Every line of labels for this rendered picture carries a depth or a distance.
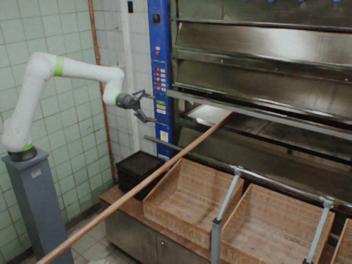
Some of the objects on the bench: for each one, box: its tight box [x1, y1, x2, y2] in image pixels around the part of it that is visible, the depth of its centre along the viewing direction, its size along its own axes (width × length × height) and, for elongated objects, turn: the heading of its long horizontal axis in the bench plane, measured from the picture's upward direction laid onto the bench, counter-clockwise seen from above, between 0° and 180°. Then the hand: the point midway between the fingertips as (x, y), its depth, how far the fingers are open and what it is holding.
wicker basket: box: [143, 158, 244, 250], centre depth 218 cm, size 49×56×28 cm
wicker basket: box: [221, 184, 336, 264], centre depth 184 cm, size 49×56×28 cm
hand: (153, 109), depth 168 cm, fingers open, 13 cm apart
